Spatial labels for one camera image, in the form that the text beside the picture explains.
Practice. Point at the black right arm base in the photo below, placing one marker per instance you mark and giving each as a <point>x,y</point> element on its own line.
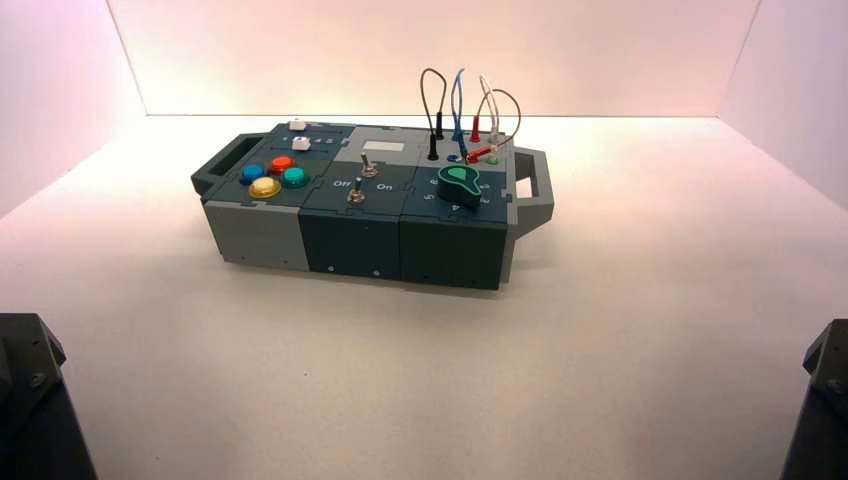
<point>825,411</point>

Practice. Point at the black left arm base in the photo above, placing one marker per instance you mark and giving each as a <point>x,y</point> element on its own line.
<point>33,411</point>

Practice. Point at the green rotary knob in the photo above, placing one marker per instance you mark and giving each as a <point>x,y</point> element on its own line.
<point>459,182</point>

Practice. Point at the grey and teal task box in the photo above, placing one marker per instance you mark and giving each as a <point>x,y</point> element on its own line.
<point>351,245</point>

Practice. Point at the white display window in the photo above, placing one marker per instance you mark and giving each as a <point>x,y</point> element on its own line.
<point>384,146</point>

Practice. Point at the green push button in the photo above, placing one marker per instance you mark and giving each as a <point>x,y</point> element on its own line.
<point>293,176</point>

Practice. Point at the red push button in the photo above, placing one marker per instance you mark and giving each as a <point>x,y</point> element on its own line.
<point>282,164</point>

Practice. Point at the yellow push button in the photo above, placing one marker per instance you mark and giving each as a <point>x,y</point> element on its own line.
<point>265,187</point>

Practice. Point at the blue push button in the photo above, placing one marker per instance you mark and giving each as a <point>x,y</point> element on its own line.
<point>252,173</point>

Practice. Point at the metal toggle switch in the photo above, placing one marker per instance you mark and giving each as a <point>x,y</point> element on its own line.
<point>367,168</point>
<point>356,193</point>

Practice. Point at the white rocker switch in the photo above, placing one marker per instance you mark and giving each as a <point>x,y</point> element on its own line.
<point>301,143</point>
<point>297,124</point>

